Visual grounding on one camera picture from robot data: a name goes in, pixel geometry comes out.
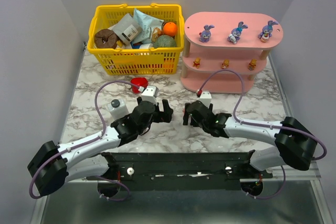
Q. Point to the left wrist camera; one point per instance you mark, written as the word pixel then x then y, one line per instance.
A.
pixel 150 94

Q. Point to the light blue cassava chips bag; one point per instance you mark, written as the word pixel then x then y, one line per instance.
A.
pixel 151 27

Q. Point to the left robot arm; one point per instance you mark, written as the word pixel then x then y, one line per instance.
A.
pixel 50 167

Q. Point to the orange toy fruit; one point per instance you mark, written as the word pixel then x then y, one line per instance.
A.
pixel 170 29

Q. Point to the grey paper pouch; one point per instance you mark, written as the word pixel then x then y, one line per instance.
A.
pixel 127 29

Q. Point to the yellow plastic shopping basket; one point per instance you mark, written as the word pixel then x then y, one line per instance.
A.
pixel 119 61

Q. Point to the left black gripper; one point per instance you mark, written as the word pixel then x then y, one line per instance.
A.
pixel 159 112

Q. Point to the pink three-tier shelf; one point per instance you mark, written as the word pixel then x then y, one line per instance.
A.
pixel 209 76

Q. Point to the green toy melon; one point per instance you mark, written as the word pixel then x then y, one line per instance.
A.
pixel 164 41

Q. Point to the purple bunny toy with cake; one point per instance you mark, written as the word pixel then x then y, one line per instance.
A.
pixel 267 30

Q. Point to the orange bear toy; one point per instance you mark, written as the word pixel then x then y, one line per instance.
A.
pixel 252 65
pixel 225 64
pixel 196 63

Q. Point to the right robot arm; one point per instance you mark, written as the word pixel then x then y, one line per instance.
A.
pixel 291 143

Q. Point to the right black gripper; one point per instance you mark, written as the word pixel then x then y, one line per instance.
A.
pixel 192 115

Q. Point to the white bottle black cap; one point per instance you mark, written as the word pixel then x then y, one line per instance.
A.
pixel 117 108

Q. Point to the purple bunny toy blue bow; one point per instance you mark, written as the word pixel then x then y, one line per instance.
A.
pixel 235 34

